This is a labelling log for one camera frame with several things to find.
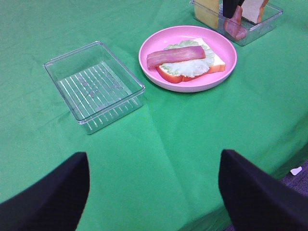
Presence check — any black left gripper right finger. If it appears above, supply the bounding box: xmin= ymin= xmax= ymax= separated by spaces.
xmin=218 ymin=149 xmax=308 ymax=231

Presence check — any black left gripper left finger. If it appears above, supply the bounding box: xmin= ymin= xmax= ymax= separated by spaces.
xmin=0 ymin=152 xmax=90 ymax=231

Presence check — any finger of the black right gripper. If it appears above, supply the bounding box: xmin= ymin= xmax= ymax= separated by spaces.
xmin=222 ymin=0 xmax=244 ymax=18

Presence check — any bacon strip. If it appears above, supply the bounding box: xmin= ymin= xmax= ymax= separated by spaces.
xmin=224 ymin=5 xmax=247 ymax=41
xmin=147 ymin=46 xmax=206 ymax=69

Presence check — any yellow cheese slice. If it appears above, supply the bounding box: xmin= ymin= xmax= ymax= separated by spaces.
xmin=194 ymin=0 xmax=219 ymax=29

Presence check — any toast bread slice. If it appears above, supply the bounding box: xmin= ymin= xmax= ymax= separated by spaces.
xmin=156 ymin=47 xmax=226 ymax=84
xmin=241 ymin=0 xmax=268 ymax=24

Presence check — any green lettuce leaf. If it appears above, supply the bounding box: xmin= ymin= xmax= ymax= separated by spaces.
xmin=159 ymin=38 xmax=215 ymax=77

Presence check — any right clear plastic tray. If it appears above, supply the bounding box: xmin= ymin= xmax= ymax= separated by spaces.
xmin=190 ymin=0 xmax=283 ymax=46

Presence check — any clear plastic tray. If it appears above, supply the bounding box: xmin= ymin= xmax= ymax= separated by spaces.
xmin=44 ymin=41 xmax=145 ymax=135
xmin=190 ymin=0 xmax=283 ymax=46

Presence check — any pink round plate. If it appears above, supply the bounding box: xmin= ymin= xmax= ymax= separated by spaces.
xmin=139 ymin=26 xmax=237 ymax=92

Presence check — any left clear plastic tray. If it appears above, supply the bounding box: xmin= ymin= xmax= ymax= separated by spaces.
xmin=44 ymin=41 xmax=145 ymax=135

